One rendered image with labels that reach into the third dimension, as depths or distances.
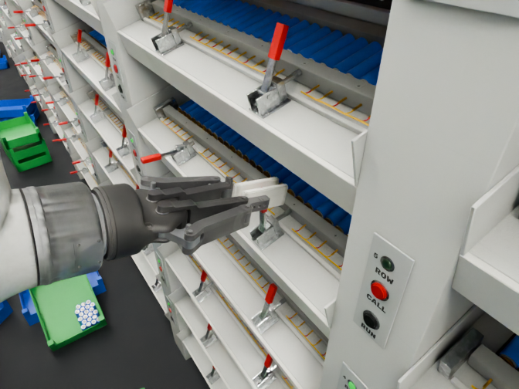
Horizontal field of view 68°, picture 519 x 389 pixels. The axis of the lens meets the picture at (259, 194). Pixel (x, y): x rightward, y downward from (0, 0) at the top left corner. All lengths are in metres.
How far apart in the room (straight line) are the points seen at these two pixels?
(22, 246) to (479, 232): 0.34
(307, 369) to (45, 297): 1.30
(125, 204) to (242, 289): 0.41
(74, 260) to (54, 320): 1.37
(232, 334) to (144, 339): 0.73
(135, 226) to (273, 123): 0.18
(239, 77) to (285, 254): 0.24
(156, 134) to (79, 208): 0.49
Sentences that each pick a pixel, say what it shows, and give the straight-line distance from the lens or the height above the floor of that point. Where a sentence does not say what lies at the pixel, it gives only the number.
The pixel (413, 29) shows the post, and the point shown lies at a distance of 0.27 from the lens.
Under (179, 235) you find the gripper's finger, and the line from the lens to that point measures 0.40.
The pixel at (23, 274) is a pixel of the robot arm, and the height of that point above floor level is 1.08.
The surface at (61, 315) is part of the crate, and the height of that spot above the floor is 0.05.
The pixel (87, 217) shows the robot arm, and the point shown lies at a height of 1.10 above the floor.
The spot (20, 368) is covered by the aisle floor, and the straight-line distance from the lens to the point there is 1.73.
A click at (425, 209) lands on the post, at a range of 0.30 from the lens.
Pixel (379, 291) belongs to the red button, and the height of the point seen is 1.05.
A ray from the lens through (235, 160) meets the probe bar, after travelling 0.66.
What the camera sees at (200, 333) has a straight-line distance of 1.20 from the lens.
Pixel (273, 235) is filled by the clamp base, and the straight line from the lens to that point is 0.55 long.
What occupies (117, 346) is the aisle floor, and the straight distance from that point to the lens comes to 1.64.
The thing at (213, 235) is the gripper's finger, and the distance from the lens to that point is 0.42.
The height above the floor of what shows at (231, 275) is 0.74.
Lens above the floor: 1.32
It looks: 37 degrees down
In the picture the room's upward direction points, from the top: straight up
